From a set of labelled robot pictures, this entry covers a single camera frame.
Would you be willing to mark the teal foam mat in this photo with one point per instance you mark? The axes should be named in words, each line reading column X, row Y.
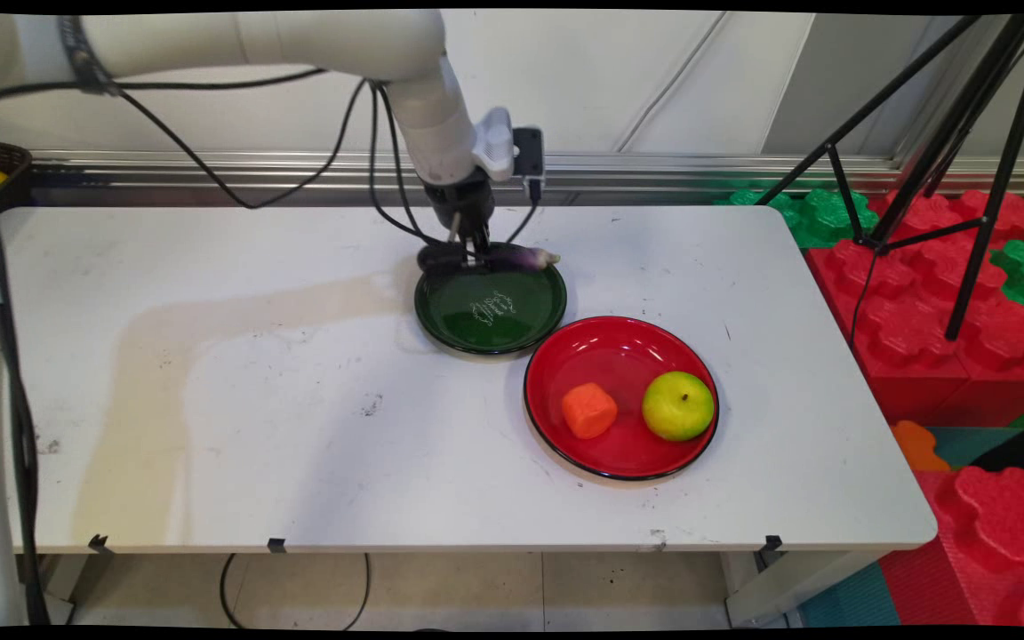
column 965, row 447
column 850, row 600

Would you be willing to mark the black mesh basket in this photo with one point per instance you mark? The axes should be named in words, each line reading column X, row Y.
column 10, row 160

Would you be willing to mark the dark green plate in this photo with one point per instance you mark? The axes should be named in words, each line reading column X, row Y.
column 494, row 311

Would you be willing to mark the yellow-green toy apple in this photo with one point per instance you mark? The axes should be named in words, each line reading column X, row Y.
column 678, row 406

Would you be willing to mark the large red foam block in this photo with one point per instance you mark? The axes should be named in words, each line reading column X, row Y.
column 921, row 320

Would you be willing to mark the black tripod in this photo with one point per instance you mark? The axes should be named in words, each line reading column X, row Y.
column 965, row 133

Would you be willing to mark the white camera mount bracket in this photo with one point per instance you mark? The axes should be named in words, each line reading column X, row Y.
column 496, row 142

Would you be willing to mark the red plate black rim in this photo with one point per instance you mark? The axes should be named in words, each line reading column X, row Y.
column 619, row 356

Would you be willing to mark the purple toy eggplant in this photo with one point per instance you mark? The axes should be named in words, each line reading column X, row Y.
column 521, row 258

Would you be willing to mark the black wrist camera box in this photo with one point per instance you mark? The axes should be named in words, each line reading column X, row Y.
column 529, row 160

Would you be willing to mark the orange foam piece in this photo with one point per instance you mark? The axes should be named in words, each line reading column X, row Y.
column 916, row 449

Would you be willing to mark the white table leg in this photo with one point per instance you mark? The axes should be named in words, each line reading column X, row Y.
column 788, row 587

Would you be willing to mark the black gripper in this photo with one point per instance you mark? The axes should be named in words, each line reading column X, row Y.
column 463, row 200

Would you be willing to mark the orange toy carrot piece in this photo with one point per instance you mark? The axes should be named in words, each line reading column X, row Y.
column 589, row 411

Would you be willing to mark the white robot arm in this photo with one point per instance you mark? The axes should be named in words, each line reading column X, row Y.
column 299, row 40

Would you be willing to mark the aluminium wall rail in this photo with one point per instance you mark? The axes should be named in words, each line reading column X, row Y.
column 654, row 169

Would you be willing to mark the black table edge clip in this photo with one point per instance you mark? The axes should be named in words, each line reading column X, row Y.
column 773, row 543
column 100, row 542
column 277, row 544

